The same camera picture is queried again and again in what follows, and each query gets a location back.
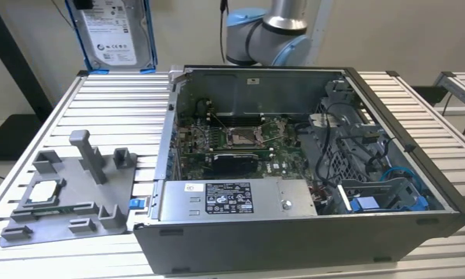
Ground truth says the short black wire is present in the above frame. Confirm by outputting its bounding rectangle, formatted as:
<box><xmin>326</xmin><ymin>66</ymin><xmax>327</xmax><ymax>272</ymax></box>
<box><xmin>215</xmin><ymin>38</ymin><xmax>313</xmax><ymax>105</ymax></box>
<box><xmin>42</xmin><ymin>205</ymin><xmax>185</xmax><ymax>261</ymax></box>
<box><xmin>366</xmin><ymin>135</ymin><xmax>397</xmax><ymax>176</ymax></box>

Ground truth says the silver CPU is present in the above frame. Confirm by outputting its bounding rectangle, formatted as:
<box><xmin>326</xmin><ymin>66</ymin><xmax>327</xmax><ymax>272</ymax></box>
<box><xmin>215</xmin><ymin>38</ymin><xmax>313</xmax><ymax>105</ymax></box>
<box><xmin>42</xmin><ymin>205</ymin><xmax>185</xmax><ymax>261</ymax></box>
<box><xmin>25</xmin><ymin>181</ymin><xmax>58</xmax><ymax>204</ymax></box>

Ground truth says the grey metal disk bay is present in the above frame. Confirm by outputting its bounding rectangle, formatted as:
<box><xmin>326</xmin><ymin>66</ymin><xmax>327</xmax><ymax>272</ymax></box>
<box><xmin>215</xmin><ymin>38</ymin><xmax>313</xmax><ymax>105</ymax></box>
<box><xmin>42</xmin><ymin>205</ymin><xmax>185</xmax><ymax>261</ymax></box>
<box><xmin>305</xmin><ymin>97</ymin><xmax>425</xmax><ymax>216</ymax></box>

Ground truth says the aluminium slat side table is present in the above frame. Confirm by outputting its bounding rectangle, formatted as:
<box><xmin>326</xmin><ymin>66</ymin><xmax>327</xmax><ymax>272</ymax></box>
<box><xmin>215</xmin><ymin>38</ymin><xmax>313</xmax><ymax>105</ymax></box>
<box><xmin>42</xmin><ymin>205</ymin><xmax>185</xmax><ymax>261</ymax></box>
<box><xmin>433</xmin><ymin>71</ymin><xmax>465</xmax><ymax>111</ymax></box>

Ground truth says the green motherboard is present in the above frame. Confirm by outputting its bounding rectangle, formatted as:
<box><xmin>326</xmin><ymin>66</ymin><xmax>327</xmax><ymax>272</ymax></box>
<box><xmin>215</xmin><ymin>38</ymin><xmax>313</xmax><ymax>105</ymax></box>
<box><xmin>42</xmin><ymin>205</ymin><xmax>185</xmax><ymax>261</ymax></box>
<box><xmin>175</xmin><ymin>112</ymin><xmax>314</xmax><ymax>181</ymax></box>

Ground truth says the blue carrier inside bay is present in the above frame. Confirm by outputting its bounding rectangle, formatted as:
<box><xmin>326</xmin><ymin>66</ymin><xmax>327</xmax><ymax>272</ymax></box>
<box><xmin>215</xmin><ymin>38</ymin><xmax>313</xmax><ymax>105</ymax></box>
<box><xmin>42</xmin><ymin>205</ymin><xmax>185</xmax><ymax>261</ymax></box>
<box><xmin>349</xmin><ymin>196</ymin><xmax>381</xmax><ymax>213</ymax></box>

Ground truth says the black RAM slot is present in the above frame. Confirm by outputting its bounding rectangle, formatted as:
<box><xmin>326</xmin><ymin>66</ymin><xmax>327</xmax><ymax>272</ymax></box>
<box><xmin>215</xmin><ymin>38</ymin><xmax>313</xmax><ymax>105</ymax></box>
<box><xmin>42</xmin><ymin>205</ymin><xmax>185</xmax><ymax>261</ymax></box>
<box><xmin>210</xmin><ymin>118</ymin><xmax>265</xmax><ymax>123</ymax></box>
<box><xmin>210</xmin><ymin>115</ymin><xmax>265</xmax><ymax>120</ymax></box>
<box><xmin>210</xmin><ymin>121</ymin><xmax>265</xmax><ymax>126</ymax></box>
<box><xmin>210</xmin><ymin>112</ymin><xmax>265</xmax><ymax>117</ymax></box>

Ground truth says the black open PC case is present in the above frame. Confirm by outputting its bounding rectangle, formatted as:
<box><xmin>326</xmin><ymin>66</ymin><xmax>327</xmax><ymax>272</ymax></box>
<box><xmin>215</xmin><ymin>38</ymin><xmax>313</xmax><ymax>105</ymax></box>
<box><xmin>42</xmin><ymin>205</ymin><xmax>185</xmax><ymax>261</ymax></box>
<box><xmin>133</xmin><ymin>64</ymin><xmax>465</xmax><ymax>276</ymax></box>

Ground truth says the black stand base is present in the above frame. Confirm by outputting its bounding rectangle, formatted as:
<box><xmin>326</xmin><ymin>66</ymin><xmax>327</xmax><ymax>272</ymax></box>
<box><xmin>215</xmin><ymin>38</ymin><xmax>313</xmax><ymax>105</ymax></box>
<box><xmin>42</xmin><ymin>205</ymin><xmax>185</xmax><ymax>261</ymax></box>
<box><xmin>0</xmin><ymin>114</ymin><xmax>43</xmax><ymax>161</ymax></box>

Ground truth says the hard disk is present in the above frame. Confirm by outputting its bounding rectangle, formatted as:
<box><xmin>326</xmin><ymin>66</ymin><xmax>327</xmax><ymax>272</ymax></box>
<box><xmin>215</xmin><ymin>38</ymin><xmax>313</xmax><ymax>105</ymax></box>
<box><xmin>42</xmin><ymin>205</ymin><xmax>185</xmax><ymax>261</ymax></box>
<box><xmin>65</xmin><ymin>0</ymin><xmax>158</xmax><ymax>75</ymax></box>

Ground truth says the CPU socket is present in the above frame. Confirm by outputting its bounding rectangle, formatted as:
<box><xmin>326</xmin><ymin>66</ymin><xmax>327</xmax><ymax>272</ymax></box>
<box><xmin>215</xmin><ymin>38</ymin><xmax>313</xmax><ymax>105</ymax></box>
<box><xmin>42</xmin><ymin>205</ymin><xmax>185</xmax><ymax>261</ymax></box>
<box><xmin>226</xmin><ymin>126</ymin><xmax>258</xmax><ymax>148</ymax></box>

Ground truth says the long black wire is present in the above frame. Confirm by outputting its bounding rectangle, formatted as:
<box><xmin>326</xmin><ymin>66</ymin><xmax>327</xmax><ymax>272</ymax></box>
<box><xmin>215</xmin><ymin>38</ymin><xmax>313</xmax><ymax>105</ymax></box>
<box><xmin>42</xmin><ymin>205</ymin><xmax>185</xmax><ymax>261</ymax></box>
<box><xmin>314</xmin><ymin>101</ymin><xmax>358</xmax><ymax>187</ymax></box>

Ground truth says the black cable beside arm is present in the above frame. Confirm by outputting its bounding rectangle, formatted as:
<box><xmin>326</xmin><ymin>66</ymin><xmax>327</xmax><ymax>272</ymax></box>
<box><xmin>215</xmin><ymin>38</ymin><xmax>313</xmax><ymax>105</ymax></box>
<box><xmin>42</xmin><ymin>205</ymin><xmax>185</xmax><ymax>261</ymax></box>
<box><xmin>218</xmin><ymin>0</ymin><xmax>227</xmax><ymax>63</ymax></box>

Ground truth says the grey plastic parts rack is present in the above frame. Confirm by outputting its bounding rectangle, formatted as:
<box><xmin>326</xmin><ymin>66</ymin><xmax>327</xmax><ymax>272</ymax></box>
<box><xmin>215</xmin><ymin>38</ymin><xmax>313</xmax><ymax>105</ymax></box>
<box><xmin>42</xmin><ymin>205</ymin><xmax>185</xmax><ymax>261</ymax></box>
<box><xmin>0</xmin><ymin>130</ymin><xmax>138</xmax><ymax>248</ymax></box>

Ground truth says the black slanted beam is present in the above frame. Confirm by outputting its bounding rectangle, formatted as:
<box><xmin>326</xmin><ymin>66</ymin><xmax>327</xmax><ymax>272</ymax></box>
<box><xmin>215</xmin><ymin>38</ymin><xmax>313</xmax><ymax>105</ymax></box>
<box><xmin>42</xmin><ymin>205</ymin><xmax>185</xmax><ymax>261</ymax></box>
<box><xmin>0</xmin><ymin>0</ymin><xmax>51</xmax><ymax>117</ymax></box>

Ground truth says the white upright post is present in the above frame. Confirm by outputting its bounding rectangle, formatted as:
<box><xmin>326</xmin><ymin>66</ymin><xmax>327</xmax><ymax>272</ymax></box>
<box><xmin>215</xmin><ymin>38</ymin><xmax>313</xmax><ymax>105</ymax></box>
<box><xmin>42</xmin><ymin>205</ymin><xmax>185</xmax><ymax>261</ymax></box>
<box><xmin>307</xmin><ymin>0</ymin><xmax>334</xmax><ymax>66</ymax></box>

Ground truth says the blue wire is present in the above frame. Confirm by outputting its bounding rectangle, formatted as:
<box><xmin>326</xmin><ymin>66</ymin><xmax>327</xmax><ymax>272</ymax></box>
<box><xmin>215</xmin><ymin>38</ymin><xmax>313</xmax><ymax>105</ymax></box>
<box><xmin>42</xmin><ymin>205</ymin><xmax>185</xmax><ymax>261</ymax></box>
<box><xmin>382</xmin><ymin>164</ymin><xmax>426</xmax><ymax>194</ymax></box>

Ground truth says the silver power supply unit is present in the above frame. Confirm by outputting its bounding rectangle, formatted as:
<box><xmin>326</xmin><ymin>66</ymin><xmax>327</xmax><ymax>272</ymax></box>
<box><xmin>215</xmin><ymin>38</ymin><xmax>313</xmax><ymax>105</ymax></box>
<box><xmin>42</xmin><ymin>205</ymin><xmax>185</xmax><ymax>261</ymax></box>
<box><xmin>155</xmin><ymin>178</ymin><xmax>319</xmax><ymax>221</ymax></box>

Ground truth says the thin metal locking lever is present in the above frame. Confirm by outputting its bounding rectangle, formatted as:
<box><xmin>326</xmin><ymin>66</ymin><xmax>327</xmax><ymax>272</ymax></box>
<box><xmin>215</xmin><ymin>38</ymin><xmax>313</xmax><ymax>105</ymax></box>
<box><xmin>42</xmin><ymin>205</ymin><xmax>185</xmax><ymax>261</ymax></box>
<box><xmin>210</xmin><ymin>111</ymin><xmax>229</xmax><ymax>130</ymax></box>

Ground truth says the green RAM stick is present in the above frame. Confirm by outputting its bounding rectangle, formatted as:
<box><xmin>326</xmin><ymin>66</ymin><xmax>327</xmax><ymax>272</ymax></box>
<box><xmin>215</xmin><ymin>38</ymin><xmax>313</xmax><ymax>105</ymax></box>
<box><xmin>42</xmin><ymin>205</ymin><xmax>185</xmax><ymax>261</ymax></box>
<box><xmin>30</xmin><ymin>205</ymin><xmax>79</xmax><ymax>216</ymax></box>

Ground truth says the metal socket cover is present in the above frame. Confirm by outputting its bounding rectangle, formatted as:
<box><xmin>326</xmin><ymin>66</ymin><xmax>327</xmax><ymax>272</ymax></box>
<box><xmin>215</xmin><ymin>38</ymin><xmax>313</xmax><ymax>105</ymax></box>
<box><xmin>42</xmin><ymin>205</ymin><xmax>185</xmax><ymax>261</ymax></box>
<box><xmin>257</xmin><ymin>120</ymin><xmax>286</xmax><ymax>140</ymax></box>

